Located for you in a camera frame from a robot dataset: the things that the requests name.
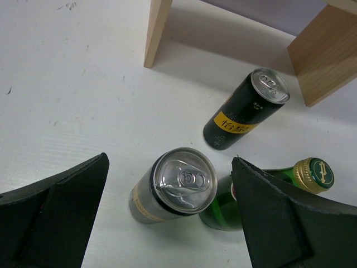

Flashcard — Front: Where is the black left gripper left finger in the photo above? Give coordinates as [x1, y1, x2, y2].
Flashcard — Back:
[1, 153, 109, 267]

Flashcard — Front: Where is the black yellow label can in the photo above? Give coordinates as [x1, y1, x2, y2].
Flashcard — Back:
[203, 68, 290, 150]

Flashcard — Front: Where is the black gold band can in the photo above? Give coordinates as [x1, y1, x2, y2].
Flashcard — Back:
[128, 147, 218, 224]

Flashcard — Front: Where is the green Perrier bottle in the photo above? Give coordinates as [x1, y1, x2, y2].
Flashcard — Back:
[199, 157, 335, 231]

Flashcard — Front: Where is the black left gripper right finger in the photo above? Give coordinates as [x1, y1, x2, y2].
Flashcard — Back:
[231, 157, 356, 267]

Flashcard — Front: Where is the light wooden shelf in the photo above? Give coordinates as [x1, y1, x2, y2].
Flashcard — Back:
[143, 1, 356, 107]

